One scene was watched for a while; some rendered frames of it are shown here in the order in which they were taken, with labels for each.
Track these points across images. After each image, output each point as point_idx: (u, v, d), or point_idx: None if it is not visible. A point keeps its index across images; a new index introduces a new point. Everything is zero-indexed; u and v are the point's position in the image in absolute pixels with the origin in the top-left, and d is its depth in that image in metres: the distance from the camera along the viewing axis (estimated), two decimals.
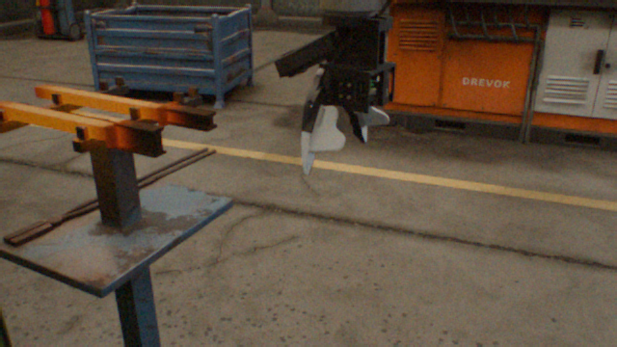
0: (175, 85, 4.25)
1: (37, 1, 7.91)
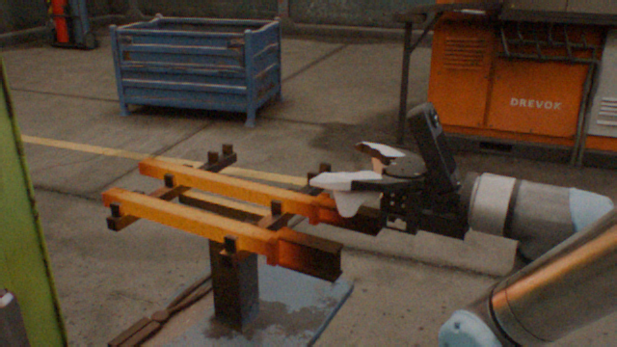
0: (204, 102, 4.10)
1: (49, 9, 7.75)
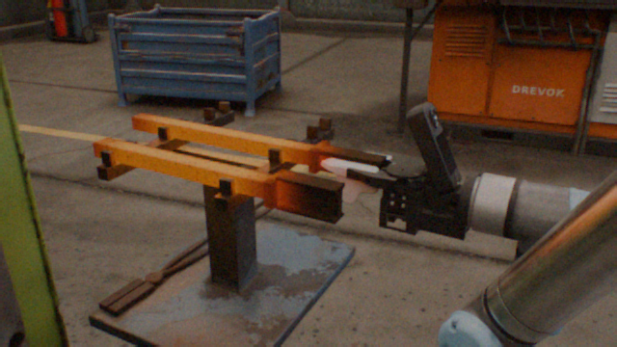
0: (203, 92, 4.07)
1: (48, 2, 7.72)
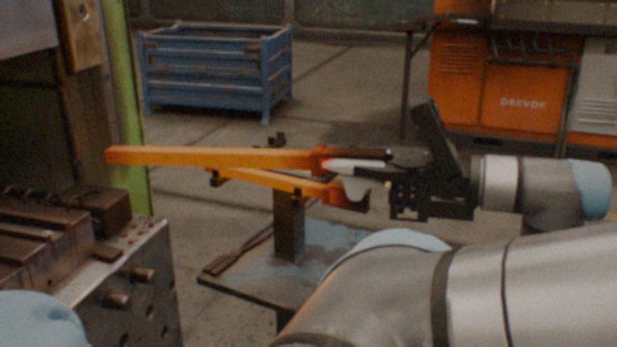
0: (223, 101, 4.50)
1: None
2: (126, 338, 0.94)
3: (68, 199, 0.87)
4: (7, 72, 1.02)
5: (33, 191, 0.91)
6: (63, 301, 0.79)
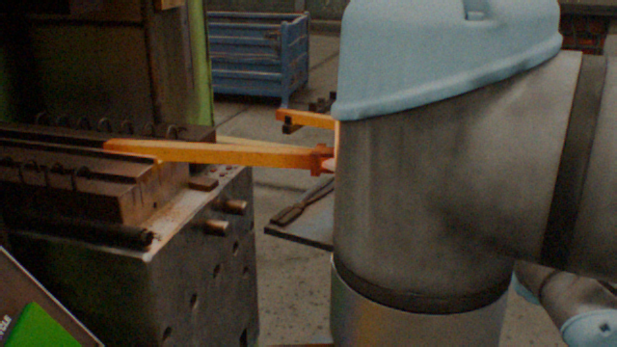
0: (242, 88, 4.51)
1: None
2: (218, 271, 0.95)
3: (167, 127, 0.88)
4: (92, 12, 1.03)
5: (127, 122, 0.92)
6: (172, 221, 0.80)
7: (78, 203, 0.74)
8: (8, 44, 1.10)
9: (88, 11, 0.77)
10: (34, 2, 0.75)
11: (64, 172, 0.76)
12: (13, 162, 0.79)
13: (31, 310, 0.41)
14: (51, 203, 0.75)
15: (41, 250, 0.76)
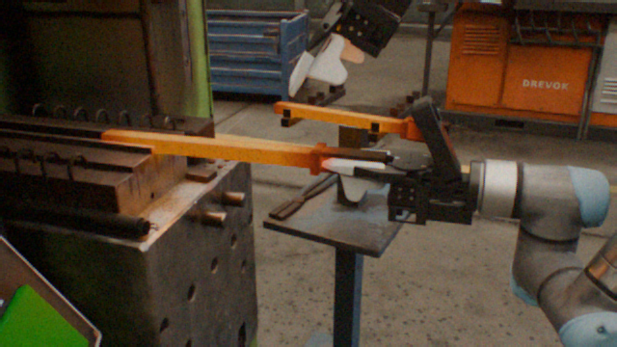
0: (242, 86, 4.50)
1: None
2: (216, 263, 0.94)
3: (165, 118, 0.88)
4: (90, 3, 1.02)
5: (124, 114, 0.91)
6: (169, 211, 0.79)
7: (74, 193, 0.73)
8: (5, 37, 1.09)
9: None
10: None
11: (60, 161, 0.76)
12: (10, 151, 0.78)
13: (24, 293, 0.40)
14: (47, 193, 0.74)
15: (38, 240, 0.76)
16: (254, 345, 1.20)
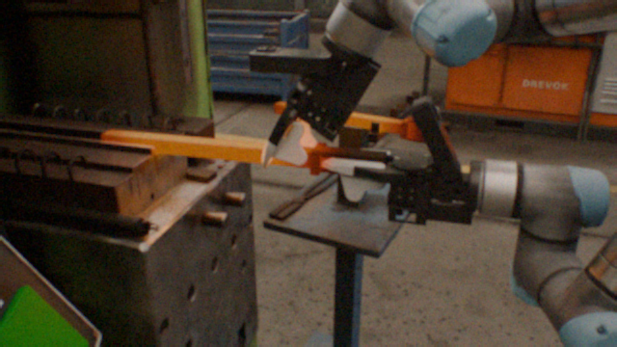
0: (242, 86, 4.50)
1: None
2: (216, 263, 0.94)
3: (165, 118, 0.88)
4: (90, 3, 1.02)
5: (125, 114, 0.91)
6: (169, 211, 0.79)
7: (74, 193, 0.73)
8: (5, 37, 1.09)
9: None
10: None
11: (60, 162, 0.76)
12: (10, 151, 0.78)
13: (24, 294, 0.40)
14: (47, 194, 0.74)
15: (38, 240, 0.76)
16: (254, 345, 1.20)
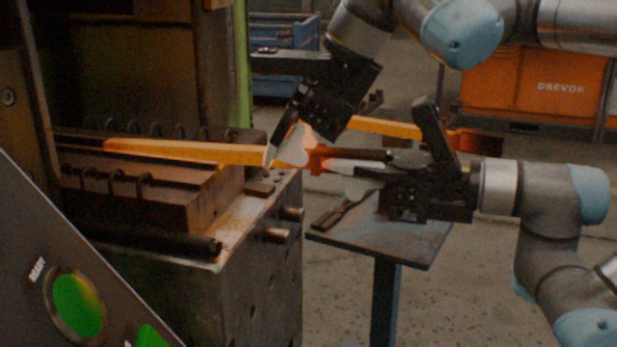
0: (254, 89, 4.48)
1: None
2: (272, 280, 0.92)
3: (224, 131, 0.86)
4: None
5: (180, 126, 0.89)
6: (234, 229, 0.77)
7: (143, 212, 0.71)
8: (48, 45, 1.07)
9: (149, 11, 0.74)
10: (95, 2, 0.72)
11: (125, 178, 0.74)
12: (70, 168, 0.76)
13: (147, 334, 0.38)
14: (113, 212, 0.72)
15: None
16: None
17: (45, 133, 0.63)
